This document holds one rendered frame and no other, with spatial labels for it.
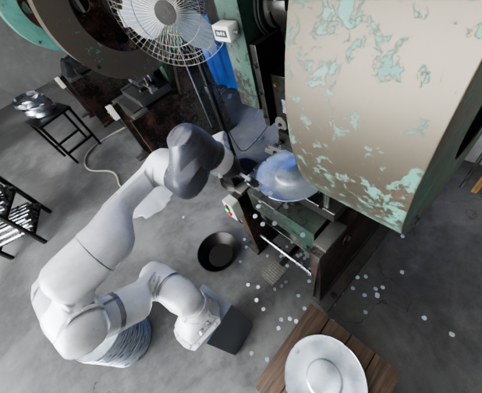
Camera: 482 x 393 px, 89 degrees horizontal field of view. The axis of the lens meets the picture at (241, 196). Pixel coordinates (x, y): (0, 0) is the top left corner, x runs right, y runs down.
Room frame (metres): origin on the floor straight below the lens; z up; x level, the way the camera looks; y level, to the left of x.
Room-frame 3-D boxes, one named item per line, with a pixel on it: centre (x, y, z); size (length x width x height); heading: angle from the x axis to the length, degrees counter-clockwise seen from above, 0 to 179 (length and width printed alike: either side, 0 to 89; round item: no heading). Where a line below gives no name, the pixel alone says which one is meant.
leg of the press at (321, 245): (0.55, -0.58, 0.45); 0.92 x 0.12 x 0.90; 116
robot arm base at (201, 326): (0.38, 0.38, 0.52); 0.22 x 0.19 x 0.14; 127
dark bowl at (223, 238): (0.89, 0.29, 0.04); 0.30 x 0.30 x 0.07
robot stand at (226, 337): (0.40, 0.34, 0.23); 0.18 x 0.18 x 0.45; 37
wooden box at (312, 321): (0.03, -0.03, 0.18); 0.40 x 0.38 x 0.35; 120
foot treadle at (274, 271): (0.67, -0.22, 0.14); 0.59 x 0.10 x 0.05; 116
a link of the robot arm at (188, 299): (0.37, 0.32, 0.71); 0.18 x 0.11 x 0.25; 39
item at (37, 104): (3.10, 1.68, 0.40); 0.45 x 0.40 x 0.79; 38
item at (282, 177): (0.67, -0.23, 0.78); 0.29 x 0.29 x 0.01
